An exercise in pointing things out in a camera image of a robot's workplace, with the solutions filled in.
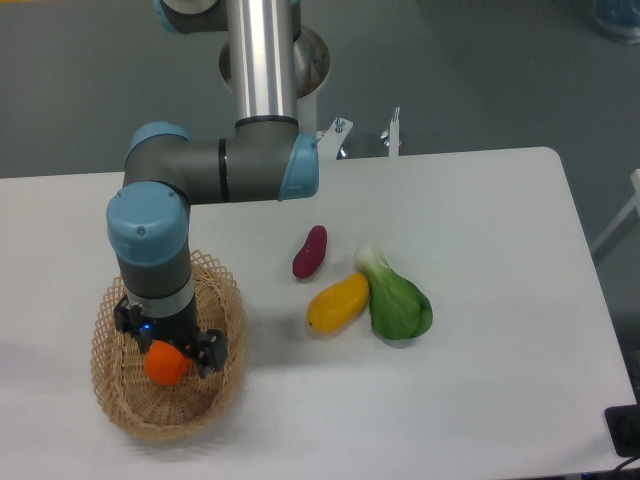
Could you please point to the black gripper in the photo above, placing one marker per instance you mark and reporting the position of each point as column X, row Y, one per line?
column 207, row 350

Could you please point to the orange fruit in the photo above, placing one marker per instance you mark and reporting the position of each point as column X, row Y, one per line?
column 164, row 364

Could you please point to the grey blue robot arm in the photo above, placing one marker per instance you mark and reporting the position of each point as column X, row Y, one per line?
column 166, row 173

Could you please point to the woven wicker basket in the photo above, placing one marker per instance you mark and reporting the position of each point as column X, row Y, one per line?
column 154, row 412

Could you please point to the purple sweet potato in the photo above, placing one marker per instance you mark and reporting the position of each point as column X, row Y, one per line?
column 312, row 254

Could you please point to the yellow mango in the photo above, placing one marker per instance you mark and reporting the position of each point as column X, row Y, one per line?
column 336, row 306

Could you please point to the green bok choy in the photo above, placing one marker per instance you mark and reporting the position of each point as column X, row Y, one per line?
column 399, row 310

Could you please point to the black device at table edge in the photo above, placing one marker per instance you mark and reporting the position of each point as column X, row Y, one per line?
column 623, row 426

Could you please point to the blue object top right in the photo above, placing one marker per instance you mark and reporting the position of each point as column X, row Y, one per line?
column 618, row 18

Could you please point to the white frame at right edge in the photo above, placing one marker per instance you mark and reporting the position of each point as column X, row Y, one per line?
column 625, row 220

